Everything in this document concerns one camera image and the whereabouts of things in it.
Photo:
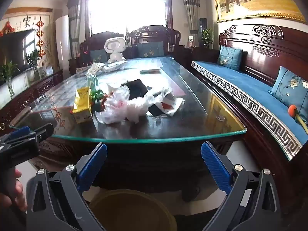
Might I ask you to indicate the person's left hand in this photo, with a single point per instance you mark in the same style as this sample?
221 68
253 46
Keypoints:
15 191

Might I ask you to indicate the patterned window curtain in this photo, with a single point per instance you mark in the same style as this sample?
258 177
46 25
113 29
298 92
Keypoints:
74 24
191 4

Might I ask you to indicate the teal embroidered pillow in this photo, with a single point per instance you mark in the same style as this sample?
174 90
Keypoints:
150 49
98 55

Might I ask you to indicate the orange massage hammer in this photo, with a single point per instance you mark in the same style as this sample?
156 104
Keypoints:
297 115

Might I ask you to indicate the red knot wall hanging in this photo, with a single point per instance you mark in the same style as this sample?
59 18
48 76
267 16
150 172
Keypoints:
41 38
7 28

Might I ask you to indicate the dark wooden television cabinet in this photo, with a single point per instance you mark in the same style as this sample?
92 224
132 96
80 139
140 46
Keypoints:
24 96

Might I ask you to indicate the white standing air conditioner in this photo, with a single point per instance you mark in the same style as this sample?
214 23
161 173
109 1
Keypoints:
61 43

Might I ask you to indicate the blue bench seat cushion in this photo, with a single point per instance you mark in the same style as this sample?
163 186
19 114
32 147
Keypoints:
243 84

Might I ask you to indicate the yellow round waste bin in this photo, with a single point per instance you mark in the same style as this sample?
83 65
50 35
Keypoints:
132 210

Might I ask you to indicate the calligraphy wall art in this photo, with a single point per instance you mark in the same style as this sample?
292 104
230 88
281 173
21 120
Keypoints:
26 21

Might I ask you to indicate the red and green wrapper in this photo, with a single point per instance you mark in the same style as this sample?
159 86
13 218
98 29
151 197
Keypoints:
98 101

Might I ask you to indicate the blue embroidered pillow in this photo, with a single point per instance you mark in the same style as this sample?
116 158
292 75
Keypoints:
229 57
291 87

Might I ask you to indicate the white paper sheets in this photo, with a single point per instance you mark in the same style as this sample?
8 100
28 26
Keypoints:
113 66

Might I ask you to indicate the white robot toy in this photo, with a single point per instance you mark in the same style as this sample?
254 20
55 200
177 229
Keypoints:
115 49

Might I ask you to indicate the flat screen television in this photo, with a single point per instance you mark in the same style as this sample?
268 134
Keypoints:
16 47

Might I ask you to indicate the dark wooden coffee table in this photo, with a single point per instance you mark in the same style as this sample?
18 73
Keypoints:
154 149

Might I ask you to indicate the black tower fan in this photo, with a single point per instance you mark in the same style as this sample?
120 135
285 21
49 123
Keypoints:
203 27

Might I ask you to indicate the potted green plant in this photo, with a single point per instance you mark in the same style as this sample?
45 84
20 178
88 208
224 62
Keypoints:
207 36

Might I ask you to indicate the green bamboo plant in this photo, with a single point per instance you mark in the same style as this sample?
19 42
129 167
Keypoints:
8 75
32 59

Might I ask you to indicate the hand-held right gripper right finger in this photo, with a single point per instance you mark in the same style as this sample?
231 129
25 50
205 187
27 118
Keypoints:
215 168

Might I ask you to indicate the white plastic bag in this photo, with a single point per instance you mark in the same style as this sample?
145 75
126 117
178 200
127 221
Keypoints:
144 103

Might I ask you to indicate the large window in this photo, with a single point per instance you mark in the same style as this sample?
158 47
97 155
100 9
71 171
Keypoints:
127 7

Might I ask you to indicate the long wooden sofa bench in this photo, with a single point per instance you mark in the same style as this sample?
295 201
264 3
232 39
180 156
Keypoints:
262 53

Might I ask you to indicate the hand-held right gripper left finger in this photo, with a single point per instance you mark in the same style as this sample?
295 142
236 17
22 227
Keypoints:
92 166

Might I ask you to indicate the red and white packet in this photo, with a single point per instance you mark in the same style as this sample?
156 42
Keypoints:
169 103

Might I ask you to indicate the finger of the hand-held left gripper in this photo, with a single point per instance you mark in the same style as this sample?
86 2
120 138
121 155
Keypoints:
18 132
39 132

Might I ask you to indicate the yellow carton box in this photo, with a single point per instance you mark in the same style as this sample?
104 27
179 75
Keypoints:
82 103

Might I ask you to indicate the green snack packet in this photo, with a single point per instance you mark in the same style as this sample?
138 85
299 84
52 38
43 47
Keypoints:
92 80

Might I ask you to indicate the grey remote control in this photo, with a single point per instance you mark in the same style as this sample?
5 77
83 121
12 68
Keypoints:
150 71

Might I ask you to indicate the carved wooden sofa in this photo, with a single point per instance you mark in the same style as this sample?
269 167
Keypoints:
154 35

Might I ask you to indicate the clear plastic bag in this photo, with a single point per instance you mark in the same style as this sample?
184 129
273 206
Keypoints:
114 109

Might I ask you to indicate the gold framed tree painting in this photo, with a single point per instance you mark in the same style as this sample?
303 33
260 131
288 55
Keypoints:
257 0

